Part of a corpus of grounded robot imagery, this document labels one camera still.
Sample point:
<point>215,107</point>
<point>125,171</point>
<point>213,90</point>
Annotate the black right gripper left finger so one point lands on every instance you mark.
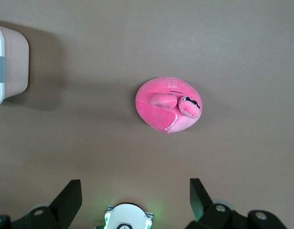
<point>63,205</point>

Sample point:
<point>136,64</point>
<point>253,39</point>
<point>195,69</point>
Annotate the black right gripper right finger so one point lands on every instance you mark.
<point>201,205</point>

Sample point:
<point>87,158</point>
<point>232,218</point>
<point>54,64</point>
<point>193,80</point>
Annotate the pink plush toy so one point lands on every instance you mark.
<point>161,112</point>

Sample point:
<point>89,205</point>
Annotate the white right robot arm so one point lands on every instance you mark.
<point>127,217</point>

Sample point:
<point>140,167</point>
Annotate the pale pink plastic box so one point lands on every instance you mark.
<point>15,59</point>

